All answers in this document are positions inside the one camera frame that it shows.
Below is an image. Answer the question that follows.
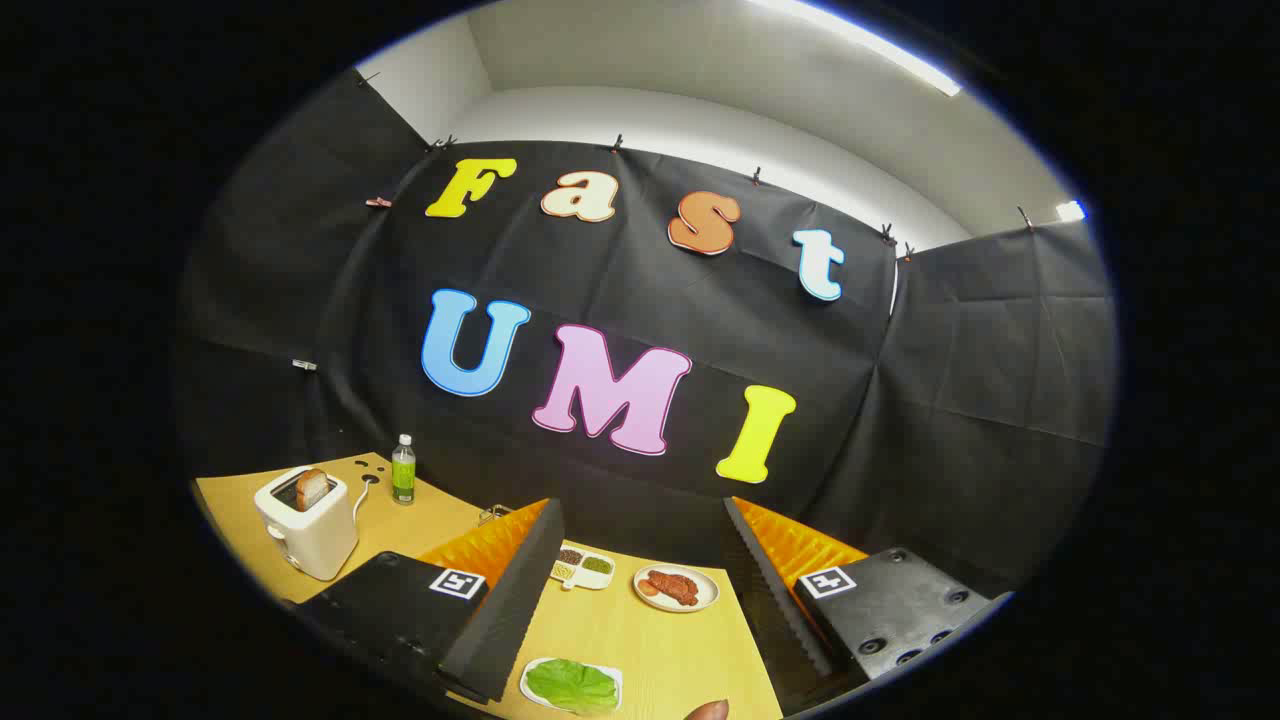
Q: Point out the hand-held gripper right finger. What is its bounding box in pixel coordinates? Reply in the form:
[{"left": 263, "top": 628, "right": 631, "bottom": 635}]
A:
[{"left": 722, "top": 496, "right": 1011, "bottom": 715}]

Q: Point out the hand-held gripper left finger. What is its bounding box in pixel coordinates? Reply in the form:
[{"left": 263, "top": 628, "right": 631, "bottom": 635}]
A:
[{"left": 295, "top": 498, "right": 566, "bottom": 706}]

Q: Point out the green lettuce leaf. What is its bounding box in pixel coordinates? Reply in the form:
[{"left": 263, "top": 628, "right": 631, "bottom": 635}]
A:
[{"left": 526, "top": 659, "right": 619, "bottom": 714}]

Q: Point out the white round meat plate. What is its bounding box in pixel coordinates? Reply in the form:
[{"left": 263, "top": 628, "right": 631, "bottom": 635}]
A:
[{"left": 633, "top": 564, "right": 720, "bottom": 613}]

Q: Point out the white divided condiment dish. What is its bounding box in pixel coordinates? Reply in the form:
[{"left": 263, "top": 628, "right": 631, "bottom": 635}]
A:
[{"left": 549, "top": 545, "right": 617, "bottom": 591}]

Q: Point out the brown cooked meat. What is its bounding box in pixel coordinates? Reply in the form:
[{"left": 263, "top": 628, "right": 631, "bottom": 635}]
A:
[{"left": 645, "top": 569, "right": 700, "bottom": 607}]

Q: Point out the white square plate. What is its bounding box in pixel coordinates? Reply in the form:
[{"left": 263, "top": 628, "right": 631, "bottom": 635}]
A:
[{"left": 519, "top": 656, "right": 624, "bottom": 716}]

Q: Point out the green label water bottle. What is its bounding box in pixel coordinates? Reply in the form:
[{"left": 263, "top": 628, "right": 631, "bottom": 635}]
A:
[{"left": 391, "top": 434, "right": 417, "bottom": 506}]

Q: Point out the white toaster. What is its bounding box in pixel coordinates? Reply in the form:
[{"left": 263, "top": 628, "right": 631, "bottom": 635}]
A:
[{"left": 253, "top": 465, "right": 361, "bottom": 582}]

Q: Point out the black backdrop cloth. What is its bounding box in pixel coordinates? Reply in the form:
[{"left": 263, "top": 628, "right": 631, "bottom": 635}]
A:
[{"left": 175, "top": 70, "right": 1119, "bottom": 601}]

